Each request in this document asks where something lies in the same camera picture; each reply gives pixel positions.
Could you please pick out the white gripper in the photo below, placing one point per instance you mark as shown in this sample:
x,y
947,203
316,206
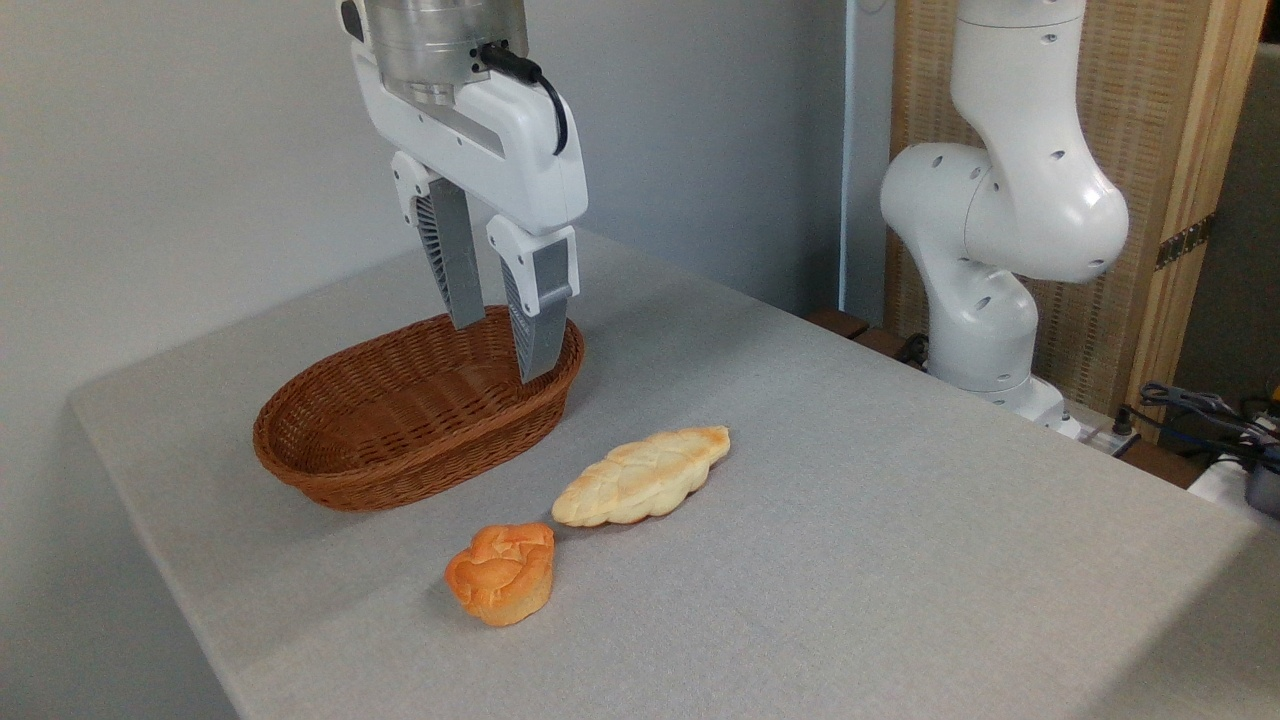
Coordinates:
x,y
520,160

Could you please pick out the long pale braided bread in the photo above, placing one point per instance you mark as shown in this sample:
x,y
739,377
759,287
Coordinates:
x,y
640,478

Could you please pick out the brown oval wicker basket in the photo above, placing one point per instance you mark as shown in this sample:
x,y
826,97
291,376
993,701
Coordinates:
x,y
400,430

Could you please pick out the round orange bread bun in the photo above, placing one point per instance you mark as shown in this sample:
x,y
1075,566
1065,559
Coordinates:
x,y
502,574

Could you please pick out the grey tablecloth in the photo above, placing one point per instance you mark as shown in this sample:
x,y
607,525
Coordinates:
x,y
850,560

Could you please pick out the dark metal screen hinge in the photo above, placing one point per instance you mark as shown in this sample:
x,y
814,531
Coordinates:
x,y
1185,241

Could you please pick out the woven wood-framed screen panel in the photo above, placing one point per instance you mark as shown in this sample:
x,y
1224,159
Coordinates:
x,y
1170,120

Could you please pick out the grey round container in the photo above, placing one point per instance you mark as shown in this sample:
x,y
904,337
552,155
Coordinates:
x,y
1264,490

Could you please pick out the white vertical wall trim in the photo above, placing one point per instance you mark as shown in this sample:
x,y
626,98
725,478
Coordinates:
x,y
850,150

